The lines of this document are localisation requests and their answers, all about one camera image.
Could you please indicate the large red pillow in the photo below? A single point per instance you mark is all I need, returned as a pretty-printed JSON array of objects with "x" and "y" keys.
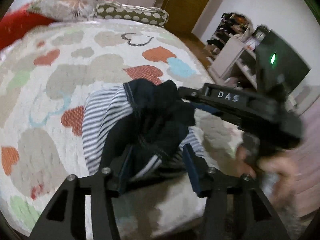
[{"x": 16, "y": 24}]

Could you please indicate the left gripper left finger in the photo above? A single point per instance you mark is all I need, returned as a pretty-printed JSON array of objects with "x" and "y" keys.
[{"x": 64, "y": 216}]

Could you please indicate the person's right hand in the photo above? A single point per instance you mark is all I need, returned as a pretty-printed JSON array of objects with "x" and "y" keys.
[{"x": 280, "y": 164}]

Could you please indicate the pink drawer cabinet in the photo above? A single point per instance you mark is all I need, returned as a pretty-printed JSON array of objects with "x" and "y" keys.
[{"x": 307, "y": 158}]

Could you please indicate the navy striped pants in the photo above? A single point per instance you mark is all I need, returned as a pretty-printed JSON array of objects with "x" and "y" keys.
[{"x": 149, "y": 122}]

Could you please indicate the black television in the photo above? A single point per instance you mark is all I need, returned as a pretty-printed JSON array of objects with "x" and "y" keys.
[{"x": 279, "y": 69}]

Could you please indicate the white shelf unit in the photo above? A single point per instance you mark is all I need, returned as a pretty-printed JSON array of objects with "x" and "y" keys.
[{"x": 232, "y": 60}]

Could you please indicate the grey floral pillow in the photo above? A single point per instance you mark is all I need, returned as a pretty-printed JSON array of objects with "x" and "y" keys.
[{"x": 64, "y": 10}]

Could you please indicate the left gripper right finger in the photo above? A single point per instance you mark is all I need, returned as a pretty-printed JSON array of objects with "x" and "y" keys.
[{"x": 235, "y": 206}]

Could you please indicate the brown wooden door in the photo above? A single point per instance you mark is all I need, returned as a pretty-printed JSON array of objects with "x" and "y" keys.
[{"x": 183, "y": 14}]

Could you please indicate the heart patterned quilt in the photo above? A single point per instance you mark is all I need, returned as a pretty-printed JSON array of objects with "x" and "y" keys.
[{"x": 46, "y": 78}]

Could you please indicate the green white dotted pillow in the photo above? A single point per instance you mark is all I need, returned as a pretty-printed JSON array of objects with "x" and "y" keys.
[{"x": 109, "y": 9}]

